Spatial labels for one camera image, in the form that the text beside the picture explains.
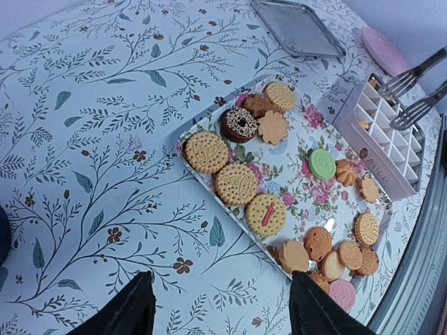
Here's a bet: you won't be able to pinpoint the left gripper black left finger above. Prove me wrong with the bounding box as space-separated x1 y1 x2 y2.
70 271 156 335

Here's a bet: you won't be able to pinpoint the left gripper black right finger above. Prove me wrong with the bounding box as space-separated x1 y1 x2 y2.
289 271 374 335

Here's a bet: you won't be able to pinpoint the metal divided cookie tin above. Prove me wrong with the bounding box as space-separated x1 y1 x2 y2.
332 74 425 201

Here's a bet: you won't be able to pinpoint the metal serving tongs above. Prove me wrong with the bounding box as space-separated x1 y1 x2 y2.
379 47 447 131

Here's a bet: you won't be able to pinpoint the red mark round cookie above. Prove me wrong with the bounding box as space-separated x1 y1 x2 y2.
245 194 286 237

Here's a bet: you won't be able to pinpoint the floral cookie tray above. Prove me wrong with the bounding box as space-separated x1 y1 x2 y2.
176 73 394 315

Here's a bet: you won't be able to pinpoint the pink green round cookie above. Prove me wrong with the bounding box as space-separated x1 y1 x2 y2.
308 149 336 180

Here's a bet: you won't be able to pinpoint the dark blue cup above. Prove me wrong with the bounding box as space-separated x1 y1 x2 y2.
0 207 12 265

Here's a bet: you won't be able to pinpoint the chocolate donut cookie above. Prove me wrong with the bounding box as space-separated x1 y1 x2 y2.
220 108 258 143

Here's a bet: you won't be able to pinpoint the round tan cookie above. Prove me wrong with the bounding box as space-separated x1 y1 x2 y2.
264 82 296 113

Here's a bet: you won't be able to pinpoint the pink plate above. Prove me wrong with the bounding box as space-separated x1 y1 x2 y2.
362 27 409 77

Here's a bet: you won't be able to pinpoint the metal tin lid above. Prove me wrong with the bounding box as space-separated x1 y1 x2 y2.
251 1 346 58

